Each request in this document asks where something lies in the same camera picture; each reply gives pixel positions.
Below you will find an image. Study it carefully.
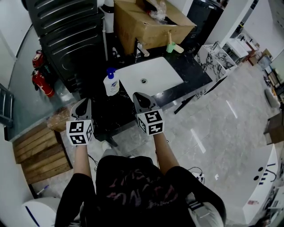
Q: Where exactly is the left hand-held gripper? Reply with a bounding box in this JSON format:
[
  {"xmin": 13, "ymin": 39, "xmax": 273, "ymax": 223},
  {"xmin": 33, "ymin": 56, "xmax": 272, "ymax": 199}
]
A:
[{"xmin": 66, "ymin": 98, "xmax": 95, "ymax": 147}]

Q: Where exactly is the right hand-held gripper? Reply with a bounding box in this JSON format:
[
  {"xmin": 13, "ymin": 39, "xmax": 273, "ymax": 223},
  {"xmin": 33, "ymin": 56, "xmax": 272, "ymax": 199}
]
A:
[{"xmin": 132, "ymin": 92, "xmax": 166, "ymax": 136}]

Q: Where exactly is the white bottle with blue pump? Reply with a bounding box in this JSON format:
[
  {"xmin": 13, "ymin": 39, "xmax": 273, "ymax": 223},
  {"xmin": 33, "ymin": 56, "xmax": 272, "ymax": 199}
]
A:
[{"xmin": 103, "ymin": 67, "xmax": 121, "ymax": 97}]

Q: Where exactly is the person's right forearm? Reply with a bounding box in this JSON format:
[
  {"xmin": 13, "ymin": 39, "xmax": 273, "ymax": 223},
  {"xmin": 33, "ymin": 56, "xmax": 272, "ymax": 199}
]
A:
[{"xmin": 152, "ymin": 132, "xmax": 181, "ymax": 176}]

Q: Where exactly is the person's left forearm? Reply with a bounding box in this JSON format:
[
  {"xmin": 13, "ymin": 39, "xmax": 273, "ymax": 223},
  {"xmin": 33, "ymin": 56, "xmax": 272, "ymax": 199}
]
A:
[{"xmin": 71, "ymin": 143, "xmax": 93, "ymax": 179}]

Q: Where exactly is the wooden pallet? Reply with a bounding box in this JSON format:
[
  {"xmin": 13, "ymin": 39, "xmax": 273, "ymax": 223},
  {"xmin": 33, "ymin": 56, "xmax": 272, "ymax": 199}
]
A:
[{"xmin": 12, "ymin": 121, "xmax": 73, "ymax": 185}]

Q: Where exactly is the white sink basin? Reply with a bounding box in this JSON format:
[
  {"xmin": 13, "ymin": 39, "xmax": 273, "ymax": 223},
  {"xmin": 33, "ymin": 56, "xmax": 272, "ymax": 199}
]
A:
[{"xmin": 115, "ymin": 56, "xmax": 185, "ymax": 98}]

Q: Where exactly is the large red fire extinguisher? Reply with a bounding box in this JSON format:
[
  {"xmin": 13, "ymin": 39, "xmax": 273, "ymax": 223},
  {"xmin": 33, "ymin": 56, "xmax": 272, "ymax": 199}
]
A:
[{"xmin": 31, "ymin": 69, "xmax": 55, "ymax": 98}]

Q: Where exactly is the blue capped pen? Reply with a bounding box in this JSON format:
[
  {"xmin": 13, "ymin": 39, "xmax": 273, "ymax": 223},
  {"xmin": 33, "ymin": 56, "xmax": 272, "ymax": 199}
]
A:
[{"xmin": 36, "ymin": 184, "xmax": 50, "ymax": 196}]

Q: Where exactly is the person's black printed shirt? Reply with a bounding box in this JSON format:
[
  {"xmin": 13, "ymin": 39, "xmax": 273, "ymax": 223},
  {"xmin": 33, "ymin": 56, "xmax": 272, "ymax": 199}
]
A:
[{"xmin": 54, "ymin": 155, "xmax": 227, "ymax": 227}]

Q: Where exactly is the white power strip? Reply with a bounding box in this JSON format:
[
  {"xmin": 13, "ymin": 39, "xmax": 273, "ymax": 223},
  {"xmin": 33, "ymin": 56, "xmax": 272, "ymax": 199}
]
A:
[{"xmin": 191, "ymin": 171, "xmax": 205, "ymax": 184}]

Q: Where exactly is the chrome faucet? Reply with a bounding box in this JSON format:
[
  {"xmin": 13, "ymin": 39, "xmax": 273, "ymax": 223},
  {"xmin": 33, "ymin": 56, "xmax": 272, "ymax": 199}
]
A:
[{"xmin": 132, "ymin": 37, "xmax": 150, "ymax": 64}]

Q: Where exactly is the black ribbed appliance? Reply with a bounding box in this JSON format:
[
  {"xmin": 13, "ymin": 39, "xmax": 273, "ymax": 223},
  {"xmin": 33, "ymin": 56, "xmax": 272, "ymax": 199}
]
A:
[{"xmin": 26, "ymin": 0, "xmax": 107, "ymax": 94}]

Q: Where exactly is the white marble pattern cabinet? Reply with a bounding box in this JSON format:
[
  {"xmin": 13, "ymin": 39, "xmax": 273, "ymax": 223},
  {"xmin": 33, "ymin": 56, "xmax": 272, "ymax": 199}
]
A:
[{"xmin": 194, "ymin": 43, "xmax": 237, "ymax": 83}]

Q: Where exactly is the large cardboard box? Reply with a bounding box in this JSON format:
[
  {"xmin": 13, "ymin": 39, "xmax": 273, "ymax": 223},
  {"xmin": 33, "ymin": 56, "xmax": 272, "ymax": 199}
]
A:
[{"xmin": 113, "ymin": 0, "xmax": 197, "ymax": 56}]

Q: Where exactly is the white drain pipe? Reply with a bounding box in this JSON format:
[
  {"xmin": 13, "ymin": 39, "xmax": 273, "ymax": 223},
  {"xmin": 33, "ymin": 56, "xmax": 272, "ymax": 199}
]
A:
[{"xmin": 98, "ymin": 6, "xmax": 110, "ymax": 62}]

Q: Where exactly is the clear plastic wrap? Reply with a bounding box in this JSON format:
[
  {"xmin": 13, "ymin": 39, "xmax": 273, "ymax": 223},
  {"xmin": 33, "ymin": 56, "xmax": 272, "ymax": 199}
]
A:
[{"xmin": 148, "ymin": 0, "xmax": 167, "ymax": 22}]

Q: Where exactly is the tall black cabinet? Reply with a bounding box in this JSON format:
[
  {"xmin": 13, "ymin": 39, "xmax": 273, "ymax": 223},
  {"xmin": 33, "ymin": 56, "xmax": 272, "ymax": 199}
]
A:
[{"xmin": 185, "ymin": 0, "xmax": 225, "ymax": 46}]

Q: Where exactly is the white countertop slab with holes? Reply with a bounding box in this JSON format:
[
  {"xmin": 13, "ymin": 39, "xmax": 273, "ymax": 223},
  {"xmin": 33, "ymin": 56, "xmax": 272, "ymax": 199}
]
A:
[{"xmin": 242, "ymin": 144, "xmax": 280, "ymax": 225}]

